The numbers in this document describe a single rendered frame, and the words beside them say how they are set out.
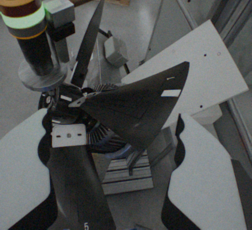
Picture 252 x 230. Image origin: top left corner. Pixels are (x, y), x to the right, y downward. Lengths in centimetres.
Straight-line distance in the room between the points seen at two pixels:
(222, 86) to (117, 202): 135
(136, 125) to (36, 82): 16
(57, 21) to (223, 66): 44
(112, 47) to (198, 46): 32
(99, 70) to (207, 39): 37
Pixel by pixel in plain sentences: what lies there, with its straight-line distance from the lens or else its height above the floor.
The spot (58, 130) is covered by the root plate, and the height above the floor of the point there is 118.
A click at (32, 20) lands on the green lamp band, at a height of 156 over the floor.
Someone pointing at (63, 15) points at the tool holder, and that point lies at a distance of 25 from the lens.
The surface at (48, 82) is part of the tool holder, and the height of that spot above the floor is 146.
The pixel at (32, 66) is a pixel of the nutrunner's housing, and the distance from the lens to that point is 28.
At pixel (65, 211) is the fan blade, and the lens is 50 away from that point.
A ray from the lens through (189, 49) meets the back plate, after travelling 63.
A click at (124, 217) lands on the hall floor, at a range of 169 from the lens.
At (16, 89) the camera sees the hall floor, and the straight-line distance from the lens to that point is 220.
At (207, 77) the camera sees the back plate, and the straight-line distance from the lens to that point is 57.
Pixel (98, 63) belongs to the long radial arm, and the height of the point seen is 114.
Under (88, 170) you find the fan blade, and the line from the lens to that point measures 50.
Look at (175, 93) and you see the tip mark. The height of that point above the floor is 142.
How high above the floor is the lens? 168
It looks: 59 degrees down
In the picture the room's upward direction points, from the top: 14 degrees clockwise
